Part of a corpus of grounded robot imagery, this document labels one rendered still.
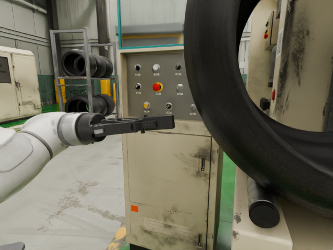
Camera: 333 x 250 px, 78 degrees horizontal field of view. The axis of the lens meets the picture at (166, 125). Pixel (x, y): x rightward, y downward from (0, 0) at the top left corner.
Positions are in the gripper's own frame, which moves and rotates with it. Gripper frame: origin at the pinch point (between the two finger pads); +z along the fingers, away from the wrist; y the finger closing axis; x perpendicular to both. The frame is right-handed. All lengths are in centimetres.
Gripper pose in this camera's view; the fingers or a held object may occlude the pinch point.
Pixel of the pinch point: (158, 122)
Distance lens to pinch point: 46.6
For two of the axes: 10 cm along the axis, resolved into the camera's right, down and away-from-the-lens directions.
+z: 9.3, -0.7, -3.5
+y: 3.4, -2.0, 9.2
